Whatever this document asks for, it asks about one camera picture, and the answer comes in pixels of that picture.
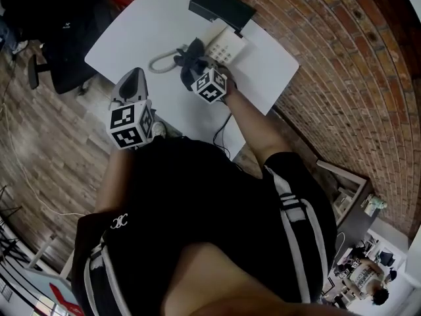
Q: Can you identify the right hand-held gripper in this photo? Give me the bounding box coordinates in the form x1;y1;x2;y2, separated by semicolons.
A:
182;67;238;105

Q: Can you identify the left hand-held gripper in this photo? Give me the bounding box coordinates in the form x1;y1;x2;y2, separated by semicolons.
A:
107;66;156;151

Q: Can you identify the dark grey cloth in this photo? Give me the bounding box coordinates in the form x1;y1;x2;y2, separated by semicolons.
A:
173;37;211;84

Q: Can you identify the white telephone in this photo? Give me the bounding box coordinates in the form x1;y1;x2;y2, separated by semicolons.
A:
197;25;248;75

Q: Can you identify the person's right forearm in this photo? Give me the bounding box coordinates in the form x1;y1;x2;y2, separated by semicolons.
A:
224;87;294;168

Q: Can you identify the person's left forearm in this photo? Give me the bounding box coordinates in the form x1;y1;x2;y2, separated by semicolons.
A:
94;148;136;215

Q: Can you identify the person's white shoe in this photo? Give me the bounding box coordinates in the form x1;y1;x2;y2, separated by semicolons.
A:
151;120;167;140

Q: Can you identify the black flat box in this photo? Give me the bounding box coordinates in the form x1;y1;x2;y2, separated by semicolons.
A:
188;0;257;36

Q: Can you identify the black office chair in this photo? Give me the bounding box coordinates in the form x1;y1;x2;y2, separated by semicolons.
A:
27;0;114;95

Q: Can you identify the person's black striped shirt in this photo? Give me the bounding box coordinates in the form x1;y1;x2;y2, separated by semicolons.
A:
70;136;338;316

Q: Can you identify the black tripod stand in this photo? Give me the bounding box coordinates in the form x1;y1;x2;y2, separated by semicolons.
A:
0;184;26;266

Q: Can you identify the grey shelf unit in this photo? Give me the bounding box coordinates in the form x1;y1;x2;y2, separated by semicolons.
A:
315;159;376;236

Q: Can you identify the black cable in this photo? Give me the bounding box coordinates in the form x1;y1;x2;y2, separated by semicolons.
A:
212;113;235;157

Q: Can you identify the white coiled telephone cord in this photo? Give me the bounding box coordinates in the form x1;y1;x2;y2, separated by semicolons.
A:
149;48;185;74

